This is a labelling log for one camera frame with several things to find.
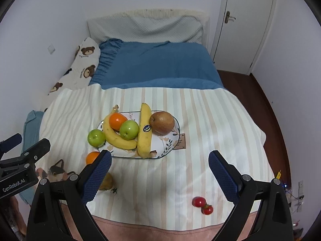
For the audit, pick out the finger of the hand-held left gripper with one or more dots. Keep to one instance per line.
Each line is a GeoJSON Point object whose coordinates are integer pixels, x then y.
{"type": "Point", "coordinates": [11, 140]}
{"type": "Point", "coordinates": [37, 149]}

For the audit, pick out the small red fruit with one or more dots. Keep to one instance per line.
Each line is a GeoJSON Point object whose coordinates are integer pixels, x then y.
{"type": "Point", "coordinates": [207, 209]}
{"type": "Point", "coordinates": [198, 202]}

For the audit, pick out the white wall socket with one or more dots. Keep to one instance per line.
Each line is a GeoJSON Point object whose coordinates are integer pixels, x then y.
{"type": "Point", "coordinates": [51, 49]}

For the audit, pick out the small brown pear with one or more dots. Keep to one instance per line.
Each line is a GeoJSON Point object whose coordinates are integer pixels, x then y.
{"type": "Point", "coordinates": [107, 182]}

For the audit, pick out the bear print pillow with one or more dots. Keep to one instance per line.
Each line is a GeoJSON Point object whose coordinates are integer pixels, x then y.
{"type": "Point", "coordinates": [80, 65]}

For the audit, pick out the oval floral plate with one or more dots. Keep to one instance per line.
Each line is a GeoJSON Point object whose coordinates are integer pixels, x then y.
{"type": "Point", "coordinates": [163, 143]}

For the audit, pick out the teal folded blanket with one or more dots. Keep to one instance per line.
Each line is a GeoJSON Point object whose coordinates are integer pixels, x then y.
{"type": "Point", "coordinates": [31, 125]}

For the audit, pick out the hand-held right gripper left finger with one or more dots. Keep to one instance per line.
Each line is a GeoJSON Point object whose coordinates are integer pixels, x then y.
{"type": "Point", "coordinates": [97, 178]}

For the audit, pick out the curved yellow banana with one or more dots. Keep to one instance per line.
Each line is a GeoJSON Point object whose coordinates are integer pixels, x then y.
{"type": "Point", "coordinates": [117, 141]}

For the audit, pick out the large brown pear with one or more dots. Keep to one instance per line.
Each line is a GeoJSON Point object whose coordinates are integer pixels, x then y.
{"type": "Point", "coordinates": [161, 123]}

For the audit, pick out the striped cat print duvet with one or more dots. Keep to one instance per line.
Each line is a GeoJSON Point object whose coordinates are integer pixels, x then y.
{"type": "Point", "coordinates": [175, 180]}

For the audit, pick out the blue blanket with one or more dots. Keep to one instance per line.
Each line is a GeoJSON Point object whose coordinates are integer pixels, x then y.
{"type": "Point", "coordinates": [160, 62]}

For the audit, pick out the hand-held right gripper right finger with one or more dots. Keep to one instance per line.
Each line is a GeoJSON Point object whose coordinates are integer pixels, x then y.
{"type": "Point", "coordinates": [223, 175]}

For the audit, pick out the green apple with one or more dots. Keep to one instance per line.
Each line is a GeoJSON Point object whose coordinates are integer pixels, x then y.
{"type": "Point", "coordinates": [96, 138]}
{"type": "Point", "coordinates": [129, 129]}

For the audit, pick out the orange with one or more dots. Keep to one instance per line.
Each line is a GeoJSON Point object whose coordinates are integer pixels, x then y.
{"type": "Point", "coordinates": [116, 120]}
{"type": "Point", "coordinates": [91, 157]}

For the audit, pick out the grey quilted pillow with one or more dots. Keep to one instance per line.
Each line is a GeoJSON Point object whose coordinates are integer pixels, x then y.
{"type": "Point", "coordinates": [140, 29]}

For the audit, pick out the white door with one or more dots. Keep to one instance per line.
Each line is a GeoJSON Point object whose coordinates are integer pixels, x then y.
{"type": "Point", "coordinates": [248, 25]}

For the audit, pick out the white power strip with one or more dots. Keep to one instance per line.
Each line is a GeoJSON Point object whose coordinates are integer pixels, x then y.
{"type": "Point", "coordinates": [301, 190]}

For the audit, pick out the yellow tag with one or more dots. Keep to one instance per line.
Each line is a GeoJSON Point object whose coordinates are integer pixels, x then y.
{"type": "Point", "coordinates": [278, 175]}

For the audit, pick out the yellow banana with sticker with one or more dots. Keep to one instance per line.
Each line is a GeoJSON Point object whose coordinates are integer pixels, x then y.
{"type": "Point", "coordinates": [145, 143]}

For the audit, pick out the cream fluffy throw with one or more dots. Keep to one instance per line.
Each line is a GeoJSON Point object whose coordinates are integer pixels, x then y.
{"type": "Point", "coordinates": [160, 13]}

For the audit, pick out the person's left forearm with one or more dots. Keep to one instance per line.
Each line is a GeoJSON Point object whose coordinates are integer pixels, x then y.
{"type": "Point", "coordinates": [17, 216]}

